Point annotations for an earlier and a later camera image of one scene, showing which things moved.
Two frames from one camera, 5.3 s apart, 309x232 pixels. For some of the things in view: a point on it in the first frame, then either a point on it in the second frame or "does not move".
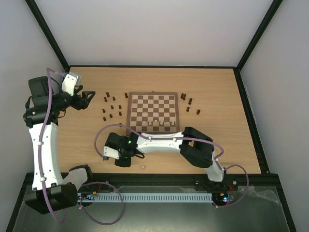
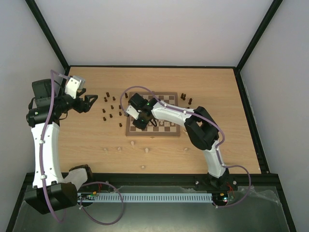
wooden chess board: [153, 112] does not move
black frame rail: [245, 181] does not move
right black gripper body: [121, 162] → [147, 118]
